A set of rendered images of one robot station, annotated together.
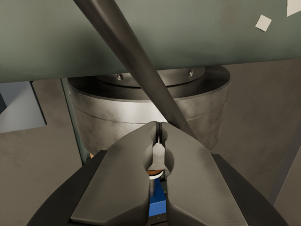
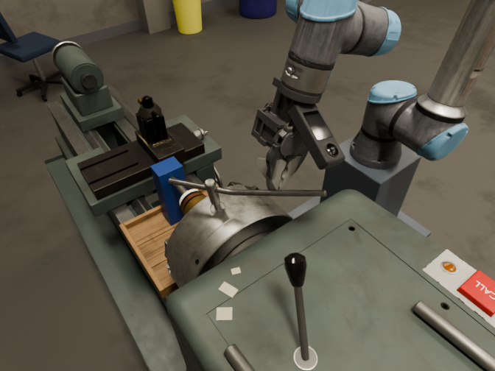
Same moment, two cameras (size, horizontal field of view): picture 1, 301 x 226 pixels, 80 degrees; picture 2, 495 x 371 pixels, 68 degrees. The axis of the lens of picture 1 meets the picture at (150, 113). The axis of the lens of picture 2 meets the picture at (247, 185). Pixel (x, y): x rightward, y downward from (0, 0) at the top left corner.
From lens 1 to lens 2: 0.62 m
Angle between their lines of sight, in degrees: 38
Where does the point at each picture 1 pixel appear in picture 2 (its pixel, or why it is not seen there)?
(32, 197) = (239, 152)
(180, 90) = (241, 235)
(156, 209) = (163, 166)
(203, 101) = (227, 232)
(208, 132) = (204, 221)
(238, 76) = not seen: outside the picture
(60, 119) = not seen: hidden behind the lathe
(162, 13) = (287, 244)
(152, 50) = (280, 232)
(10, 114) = not seen: hidden behind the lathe
